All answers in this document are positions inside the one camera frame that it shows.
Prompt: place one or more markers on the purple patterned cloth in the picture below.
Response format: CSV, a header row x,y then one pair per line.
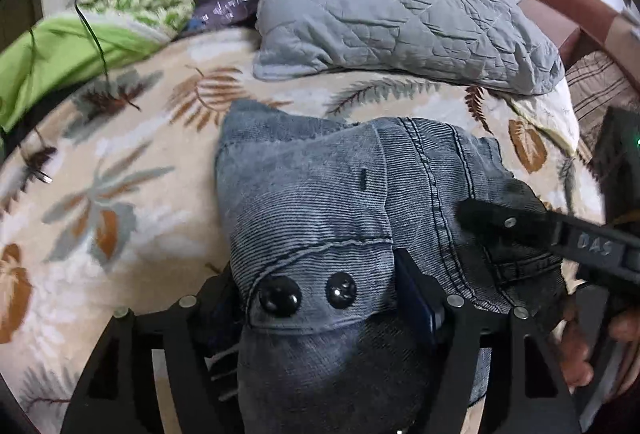
x,y
213,15

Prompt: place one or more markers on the green patterned quilt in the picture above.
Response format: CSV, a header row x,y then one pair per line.
x,y
81,42

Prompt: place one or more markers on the white fuzzy blanket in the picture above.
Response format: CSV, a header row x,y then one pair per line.
x,y
551,113

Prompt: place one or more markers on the beige leaf pattern bedspread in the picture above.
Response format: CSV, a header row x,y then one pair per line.
x,y
110,201

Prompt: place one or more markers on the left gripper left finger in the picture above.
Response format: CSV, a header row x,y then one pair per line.
x,y
199,334

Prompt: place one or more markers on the grey quilted pillow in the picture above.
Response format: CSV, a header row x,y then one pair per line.
x,y
491,43

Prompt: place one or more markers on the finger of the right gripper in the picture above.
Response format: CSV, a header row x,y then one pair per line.
x,y
576,240

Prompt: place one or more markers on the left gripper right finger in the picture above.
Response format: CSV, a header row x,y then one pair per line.
x,y
525,393

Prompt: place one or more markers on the grey blue denim pants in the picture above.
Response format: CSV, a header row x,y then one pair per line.
x,y
314,210

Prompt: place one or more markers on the person right hand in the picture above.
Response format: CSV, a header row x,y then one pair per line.
x,y
574,351

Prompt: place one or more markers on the striped brown pillow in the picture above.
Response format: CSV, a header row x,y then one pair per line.
x,y
597,83

